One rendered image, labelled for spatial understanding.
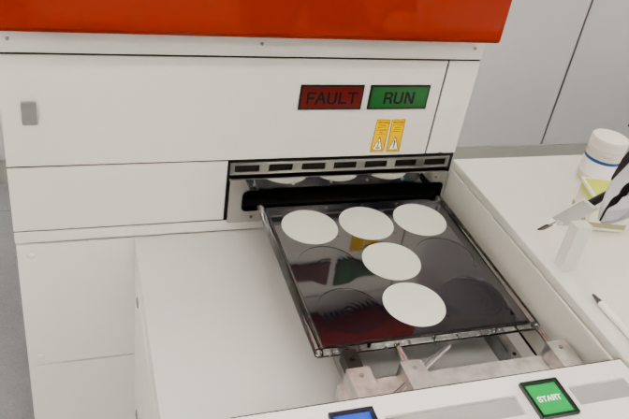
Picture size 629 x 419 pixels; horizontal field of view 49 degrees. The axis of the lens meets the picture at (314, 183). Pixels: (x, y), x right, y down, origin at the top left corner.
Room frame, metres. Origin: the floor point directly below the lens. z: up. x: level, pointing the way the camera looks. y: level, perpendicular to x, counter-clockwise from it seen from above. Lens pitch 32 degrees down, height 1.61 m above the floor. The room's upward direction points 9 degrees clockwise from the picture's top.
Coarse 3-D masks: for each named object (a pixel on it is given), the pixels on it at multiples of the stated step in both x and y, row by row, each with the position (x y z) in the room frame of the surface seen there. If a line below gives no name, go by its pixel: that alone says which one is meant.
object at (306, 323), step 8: (256, 208) 1.04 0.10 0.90; (264, 208) 1.04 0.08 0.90; (264, 216) 1.01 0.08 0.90; (264, 224) 0.99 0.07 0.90; (272, 232) 0.97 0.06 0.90; (272, 240) 0.94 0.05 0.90; (272, 248) 0.93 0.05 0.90; (280, 248) 0.93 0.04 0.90; (280, 256) 0.90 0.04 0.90; (280, 264) 0.89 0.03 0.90; (288, 272) 0.87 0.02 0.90; (288, 280) 0.85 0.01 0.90; (288, 288) 0.84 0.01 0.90; (296, 288) 0.83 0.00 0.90; (296, 296) 0.81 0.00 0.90; (296, 304) 0.80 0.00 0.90; (304, 320) 0.77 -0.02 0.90; (304, 328) 0.75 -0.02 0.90; (312, 328) 0.75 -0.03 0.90; (312, 336) 0.74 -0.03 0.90; (312, 344) 0.72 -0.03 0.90
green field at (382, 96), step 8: (376, 88) 1.15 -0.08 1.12; (384, 88) 1.15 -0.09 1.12; (392, 88) 1.16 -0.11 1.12; (400, 88) 1.17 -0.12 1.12; (408, 88) 1.17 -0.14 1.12; (416, 88) 1.18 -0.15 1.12; (424, 88) 1.18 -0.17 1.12; (376, 96) 1.15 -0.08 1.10; (384, 96) 1.16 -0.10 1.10; (392, 96) 1.16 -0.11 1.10; (400, 96) 1.17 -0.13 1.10; (408, 96) 1.17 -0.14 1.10; (416, 96) 1.18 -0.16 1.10; (424, 96) 1.19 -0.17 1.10; (376, 104) 1.15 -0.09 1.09; (384, 104) 1.16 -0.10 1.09; (392, 104) 1.16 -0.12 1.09; (400, 104) 1.17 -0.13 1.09; (408, 104) 1.18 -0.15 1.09; (416, 104) 1.18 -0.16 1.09; (424, 104) 1.19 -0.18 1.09
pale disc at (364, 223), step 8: (352, 208) 1.09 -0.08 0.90; (360, 208) 1.09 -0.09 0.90; (368, 208) 1.10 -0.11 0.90; (344, 216) 1.06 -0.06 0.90; (352, 216) 1.06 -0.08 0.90; (360, 216) 1.06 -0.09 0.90; (368, 216) 1.07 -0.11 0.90; (376, 216) 1.07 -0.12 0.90; (384, 216) 1.08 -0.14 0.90; (344, 224) 1.03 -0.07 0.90; (352, 224) 1.03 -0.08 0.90; (360, 224) 1.04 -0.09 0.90; (368, 224) 1.04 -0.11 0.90; (376, 224) 1.05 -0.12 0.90; (384, 224) 1.05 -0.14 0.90; (392, 224) 1.05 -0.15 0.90; (352, 232) 1.01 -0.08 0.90; (360, 232) 1.01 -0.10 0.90; (368, 232) 1.02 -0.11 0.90; (376, 232) 1.02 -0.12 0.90; (384, 232) 1.03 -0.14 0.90
